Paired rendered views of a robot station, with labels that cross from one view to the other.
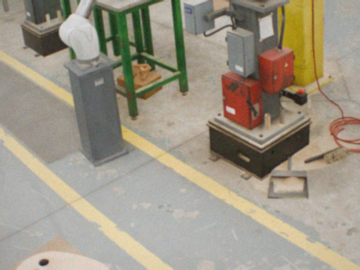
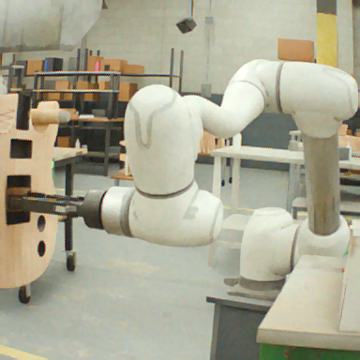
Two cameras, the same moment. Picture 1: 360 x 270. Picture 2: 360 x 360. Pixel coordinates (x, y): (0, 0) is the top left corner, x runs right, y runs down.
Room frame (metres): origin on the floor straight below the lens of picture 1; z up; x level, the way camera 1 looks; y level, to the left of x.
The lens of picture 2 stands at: (5.08, -0.80, 1.30)
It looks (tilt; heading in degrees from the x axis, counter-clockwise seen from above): 7 degrees down; 145
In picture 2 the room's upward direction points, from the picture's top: 3 degrees clockwise
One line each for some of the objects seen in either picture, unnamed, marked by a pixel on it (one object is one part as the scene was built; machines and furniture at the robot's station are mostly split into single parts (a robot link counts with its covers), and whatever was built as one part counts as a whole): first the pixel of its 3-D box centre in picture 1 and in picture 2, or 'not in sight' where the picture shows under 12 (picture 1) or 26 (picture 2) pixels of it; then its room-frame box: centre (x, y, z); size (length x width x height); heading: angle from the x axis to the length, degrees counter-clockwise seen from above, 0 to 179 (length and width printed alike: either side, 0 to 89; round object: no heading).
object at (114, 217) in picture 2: not in sight; (122, 211); (4.08, -0.23, 1.09); 0.09 x 0.06 x 0.09; 127
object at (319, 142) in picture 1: (270, 122); not in sight; (3.78, -0.67, 0.02); 1.46 x 1.45 x 0.04; 37
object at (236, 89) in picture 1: (241, 96); not in sight; (3.37, -0.41, 0.49); 0.25 x 0.12 x 0.37; 37
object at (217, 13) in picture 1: (217, 13); not in sight; (3.47, -0.30, 1.02); 0.19 x 0.04 x 0.04; 127
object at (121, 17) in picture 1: (127, 65); not in sight; (4.06, 0.33, 0.45); 0.05 x 0.05 x 0.90; 37
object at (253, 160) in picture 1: (260, 135); not in sight; (3.47, -0.54, 0.12); 0.61 x 0.51 x 0.25; 127
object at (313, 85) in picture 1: (301, 76); not in sight; (4.44, -1.06, 0.02); 0.40 x 0.40 x 0.02; 37
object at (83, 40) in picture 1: (85, 39); (269, 242); (3.66, 0.55, 0.87); 0.18 x 0.16 x 0.22; 33
